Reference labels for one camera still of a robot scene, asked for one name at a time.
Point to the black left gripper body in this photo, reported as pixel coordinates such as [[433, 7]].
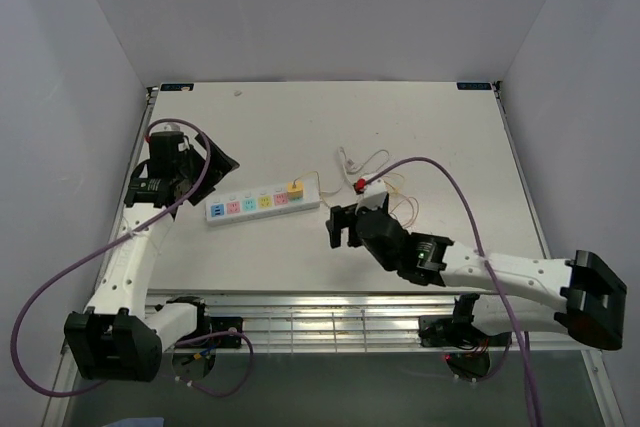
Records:
[[192, 169]]

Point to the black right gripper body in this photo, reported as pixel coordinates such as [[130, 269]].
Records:
[[344, 217]]

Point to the white colourful power strip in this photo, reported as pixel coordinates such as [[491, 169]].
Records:
[[260, 203]]

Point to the yellow charger plug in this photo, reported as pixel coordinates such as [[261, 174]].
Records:
[[295, 190]]

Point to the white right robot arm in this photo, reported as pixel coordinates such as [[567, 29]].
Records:
[[581, 297]]

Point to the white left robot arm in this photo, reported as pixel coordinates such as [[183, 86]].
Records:
[[114, 338]]

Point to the blue label left corner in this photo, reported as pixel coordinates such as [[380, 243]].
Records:
[[176, 87]]

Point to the blue label corner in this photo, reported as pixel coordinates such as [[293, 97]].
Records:
[[474, 86], [176, 87]]

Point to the blue label right corner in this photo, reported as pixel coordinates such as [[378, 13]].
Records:
[[474, 86]]

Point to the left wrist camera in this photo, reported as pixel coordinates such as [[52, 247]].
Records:
[[172, 127]]

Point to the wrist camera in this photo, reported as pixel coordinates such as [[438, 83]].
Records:
[[172, 127], [372, 192]]

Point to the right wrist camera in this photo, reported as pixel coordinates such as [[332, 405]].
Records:
[[372, 192]]

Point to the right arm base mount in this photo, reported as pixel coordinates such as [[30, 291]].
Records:
[[456, 329]]

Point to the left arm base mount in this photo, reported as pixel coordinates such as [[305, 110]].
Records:
[[220, 333]]

